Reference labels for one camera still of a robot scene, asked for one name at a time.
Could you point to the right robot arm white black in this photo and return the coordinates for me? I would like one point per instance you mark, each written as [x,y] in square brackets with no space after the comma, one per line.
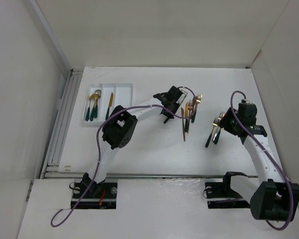
[275,198]

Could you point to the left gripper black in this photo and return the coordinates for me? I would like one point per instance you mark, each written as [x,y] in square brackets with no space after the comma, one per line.
[169,115]

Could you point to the silver spoon thin handle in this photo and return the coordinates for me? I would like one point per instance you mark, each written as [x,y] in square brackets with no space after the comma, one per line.
[99,92]

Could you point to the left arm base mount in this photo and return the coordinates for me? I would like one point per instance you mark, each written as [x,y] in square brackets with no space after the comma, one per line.
[101,196]

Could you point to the gold knife green handle short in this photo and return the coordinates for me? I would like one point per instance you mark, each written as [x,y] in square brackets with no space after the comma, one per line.
[186,118]

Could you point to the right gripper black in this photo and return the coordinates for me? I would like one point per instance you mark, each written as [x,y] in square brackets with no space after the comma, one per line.
[224,121]

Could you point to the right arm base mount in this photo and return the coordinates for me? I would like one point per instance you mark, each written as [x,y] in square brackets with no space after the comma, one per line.
[220,195]

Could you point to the gold spoon green handle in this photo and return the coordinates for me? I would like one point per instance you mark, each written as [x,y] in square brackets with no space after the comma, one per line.
[94,108]
[88,114]
[97,108]

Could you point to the aluminium rail frame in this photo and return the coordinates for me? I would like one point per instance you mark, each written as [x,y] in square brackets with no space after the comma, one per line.
[65,108]

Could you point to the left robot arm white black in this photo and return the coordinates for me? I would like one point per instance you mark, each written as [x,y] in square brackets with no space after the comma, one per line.
[117,131]

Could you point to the white divided utensil tray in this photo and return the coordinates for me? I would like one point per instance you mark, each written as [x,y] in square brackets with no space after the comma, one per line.
[123,95]

